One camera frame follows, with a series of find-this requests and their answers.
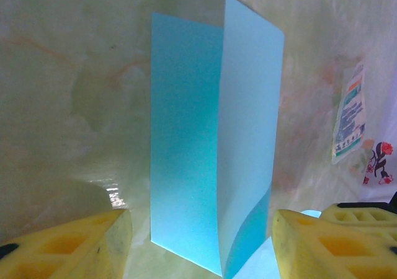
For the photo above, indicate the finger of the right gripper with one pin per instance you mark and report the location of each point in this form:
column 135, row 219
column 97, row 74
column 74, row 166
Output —
column 359, row 217

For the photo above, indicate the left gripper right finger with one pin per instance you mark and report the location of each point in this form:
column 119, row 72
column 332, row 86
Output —
column 325, row 254

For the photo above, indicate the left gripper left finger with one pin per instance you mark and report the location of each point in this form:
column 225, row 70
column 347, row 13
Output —
column 62, row 254

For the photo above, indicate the teal paper sheet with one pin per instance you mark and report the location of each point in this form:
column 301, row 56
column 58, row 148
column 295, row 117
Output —
column 186, row 136

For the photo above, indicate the orange teal printed packet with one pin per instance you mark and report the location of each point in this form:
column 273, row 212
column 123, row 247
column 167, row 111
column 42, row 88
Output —
column 349, row 121

